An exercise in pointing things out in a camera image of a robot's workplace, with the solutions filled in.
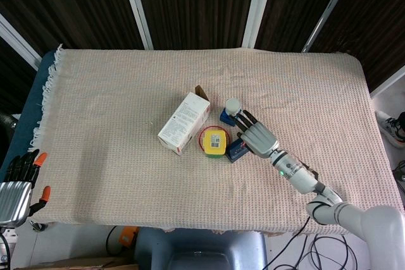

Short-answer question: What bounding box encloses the blue grey glasses case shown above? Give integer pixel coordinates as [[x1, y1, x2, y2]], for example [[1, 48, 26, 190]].
[[226, 137, 251, 164]]

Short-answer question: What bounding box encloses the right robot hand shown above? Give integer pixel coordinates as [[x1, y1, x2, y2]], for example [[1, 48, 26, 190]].
[[232, 109, 281, 159]]

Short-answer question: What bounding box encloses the black looped floor cable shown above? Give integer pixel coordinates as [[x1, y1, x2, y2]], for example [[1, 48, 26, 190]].
[[309, 233, 358, 270]]

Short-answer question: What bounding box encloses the white cardboard product box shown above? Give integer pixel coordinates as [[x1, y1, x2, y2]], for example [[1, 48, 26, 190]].
[[157, 85, 212, 157]]

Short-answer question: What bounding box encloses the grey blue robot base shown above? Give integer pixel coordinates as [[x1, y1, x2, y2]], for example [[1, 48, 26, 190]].
[[134, 227, 269, 270]]

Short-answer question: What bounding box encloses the beige waffle fringed blanket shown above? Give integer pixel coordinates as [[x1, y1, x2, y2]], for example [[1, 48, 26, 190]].
[[27, 44, 405, 238]]

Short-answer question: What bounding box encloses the black cable near orange device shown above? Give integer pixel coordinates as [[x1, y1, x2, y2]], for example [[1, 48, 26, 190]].
[[106, 225, 123, 255]]

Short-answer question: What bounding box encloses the white partition post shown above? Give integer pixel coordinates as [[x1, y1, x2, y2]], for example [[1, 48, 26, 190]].
[[119, 0, 154, 50], [242, 0, 276, 49], [302, 0, 360, 52], [0, 13, 42, 70]]

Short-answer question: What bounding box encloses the table caster wheel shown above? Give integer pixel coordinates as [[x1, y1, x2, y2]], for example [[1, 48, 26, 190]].
[[30, 219, 48, 232]]

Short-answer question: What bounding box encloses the black cable bundle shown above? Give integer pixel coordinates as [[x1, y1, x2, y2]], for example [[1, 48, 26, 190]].
[[392, 161, 405, 195]]

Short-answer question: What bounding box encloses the white round jar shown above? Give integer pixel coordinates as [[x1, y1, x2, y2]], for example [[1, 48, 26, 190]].
[[225, 98, 242, 116]]

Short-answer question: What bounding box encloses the grey corrugated hose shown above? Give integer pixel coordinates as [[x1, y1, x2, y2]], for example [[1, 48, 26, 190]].
[[0, 112, 18, 130]]

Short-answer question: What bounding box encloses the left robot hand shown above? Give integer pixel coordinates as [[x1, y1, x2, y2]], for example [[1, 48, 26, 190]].
[[0, 149, 51, 228]]

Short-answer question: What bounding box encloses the orange device under table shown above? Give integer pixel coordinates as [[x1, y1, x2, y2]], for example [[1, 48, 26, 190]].
[[118, 226, 140, 247]]

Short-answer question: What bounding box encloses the white black sneaker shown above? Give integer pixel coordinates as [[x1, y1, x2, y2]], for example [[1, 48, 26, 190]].
[[375, 110, 405, 148]]

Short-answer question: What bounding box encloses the black straight floor cable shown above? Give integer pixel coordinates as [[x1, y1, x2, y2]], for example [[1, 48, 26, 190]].
[[271, 219, 311, 270]]

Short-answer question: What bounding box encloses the blue plastic block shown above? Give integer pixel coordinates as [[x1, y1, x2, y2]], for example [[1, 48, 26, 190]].
[[219, 107, 242, 127]]

